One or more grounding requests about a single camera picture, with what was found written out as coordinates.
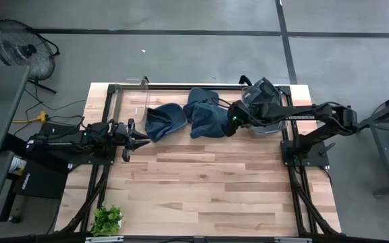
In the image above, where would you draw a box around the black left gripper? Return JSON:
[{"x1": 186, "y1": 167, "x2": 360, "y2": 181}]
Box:
[{"x1": 112, "y1": 118, "x2": 151, "y2": 163}]

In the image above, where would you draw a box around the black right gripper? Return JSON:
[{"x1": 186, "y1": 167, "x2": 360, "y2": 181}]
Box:
[{"x1": 222, "y1": 100, "x2": 263, "y2": 138}]

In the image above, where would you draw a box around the blue bucket hat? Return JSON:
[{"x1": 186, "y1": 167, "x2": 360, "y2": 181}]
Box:
[
  {"x1": 182, "y1": 87, "x2": 221, "y2": 115},
  {"x1": 190, "y1": 101, "x2": 231, "y2": 139},
  {"x1": 145, "y1": 103, "x2": 188, "y2": 142}
]

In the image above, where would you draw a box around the light grey bucket hat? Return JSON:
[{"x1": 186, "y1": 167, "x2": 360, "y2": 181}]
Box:
[{"x1": 242, "y1": 84, "x2": 263, "y2": 105}]

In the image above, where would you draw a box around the clear plastic bin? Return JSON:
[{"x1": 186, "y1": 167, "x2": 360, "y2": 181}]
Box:
[
  {"x1": 112, "y1": 76, "x2": 151, "y2": 125},
  {"x1": 241, "y1": 80, "x2": 288, "y2": 136}
]

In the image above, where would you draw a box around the black power box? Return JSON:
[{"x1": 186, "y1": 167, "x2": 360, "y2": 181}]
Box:
[{"x1": 38, "y1": 121, "x2": 84, "y2": 136}]

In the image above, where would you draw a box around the small green potted plant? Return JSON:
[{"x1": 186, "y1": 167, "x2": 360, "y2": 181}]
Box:
[{"x1": 91, "y1": 203, "x2": 124, "y2": 237}]

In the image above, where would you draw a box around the black box with white print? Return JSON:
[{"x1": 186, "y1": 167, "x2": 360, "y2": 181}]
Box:
[{"x1": 11, "y1": 158, "x2": 70, "y2": 200}]

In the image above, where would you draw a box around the white can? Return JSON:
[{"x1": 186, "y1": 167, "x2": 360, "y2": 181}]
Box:
[{"x1": 8, "y1": 155, "x2": 27, "y2": 176}]

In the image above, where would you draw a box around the black floor fan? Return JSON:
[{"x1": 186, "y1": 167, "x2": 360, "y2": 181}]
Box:
[{"x1": 0, "y1": 18, "x2": 61, "y2": 95}]

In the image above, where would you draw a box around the grey metal cart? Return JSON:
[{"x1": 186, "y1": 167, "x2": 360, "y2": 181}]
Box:
[{"x1": 349, "y1": 86, "x2": 389, "y2": 197}]

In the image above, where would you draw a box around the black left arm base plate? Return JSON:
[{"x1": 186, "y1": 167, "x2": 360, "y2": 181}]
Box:
[{"x1": 47, "y1": 148, "x2": 118, "y2": 166}]

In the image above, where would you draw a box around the black aluminium table frame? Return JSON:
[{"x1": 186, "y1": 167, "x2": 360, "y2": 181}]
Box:
[{"x1": 59, "y1": 82, "x2": 342, "y2": 243}]

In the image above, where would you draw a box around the black floor cable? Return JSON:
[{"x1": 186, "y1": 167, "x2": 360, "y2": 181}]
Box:
[{"x1": 11, "y1": 79, "x2": 88, "y2": 136}]

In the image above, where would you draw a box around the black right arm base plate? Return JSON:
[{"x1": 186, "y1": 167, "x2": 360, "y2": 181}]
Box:
[{"x1": 280, "y1": 139, "x2": 330, "y2": 168}]

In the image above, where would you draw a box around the silver bracket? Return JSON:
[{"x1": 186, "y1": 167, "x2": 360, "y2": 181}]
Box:
[
  {"x1": 274, "y1": 237, "x2": 313, "y2": 243},
  {"x1": 85, "y1": 236, "x2": 124, "y2": 243}
]

